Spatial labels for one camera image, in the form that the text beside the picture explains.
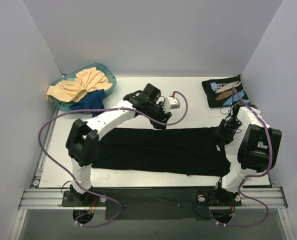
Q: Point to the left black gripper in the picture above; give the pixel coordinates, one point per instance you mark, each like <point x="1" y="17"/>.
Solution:
<point x="161" y="116"/>

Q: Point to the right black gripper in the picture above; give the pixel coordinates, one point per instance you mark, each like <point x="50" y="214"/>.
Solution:
<point x="222" y="131"/>

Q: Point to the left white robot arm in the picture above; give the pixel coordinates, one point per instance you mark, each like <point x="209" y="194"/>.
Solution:
<point x="83" y="143"/>

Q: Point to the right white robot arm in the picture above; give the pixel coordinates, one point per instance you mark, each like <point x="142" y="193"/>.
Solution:
<point x="258" y="151"/>

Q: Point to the folded black printed t shirt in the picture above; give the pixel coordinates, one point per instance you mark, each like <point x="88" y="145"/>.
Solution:
<point x="219" y="91"/>

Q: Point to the blue t shirt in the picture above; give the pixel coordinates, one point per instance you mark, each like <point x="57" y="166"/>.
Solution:
<point x="92" y="100"/>

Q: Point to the teal plastic basket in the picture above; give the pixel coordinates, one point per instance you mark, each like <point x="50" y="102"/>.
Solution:
<point x="64" y="106"/>

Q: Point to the beige t shirt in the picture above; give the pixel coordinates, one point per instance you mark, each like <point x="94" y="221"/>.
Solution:
<point x="86" y="81"/>

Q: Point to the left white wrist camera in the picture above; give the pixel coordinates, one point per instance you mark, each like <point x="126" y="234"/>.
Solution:
<point x="171" y="102"/>

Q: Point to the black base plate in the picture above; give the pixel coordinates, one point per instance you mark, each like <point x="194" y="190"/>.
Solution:
<point x="170" y="203"/>

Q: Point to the aluminium frame rail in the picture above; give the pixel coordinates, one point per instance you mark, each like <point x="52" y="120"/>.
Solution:
<point x="51" y="198"/>

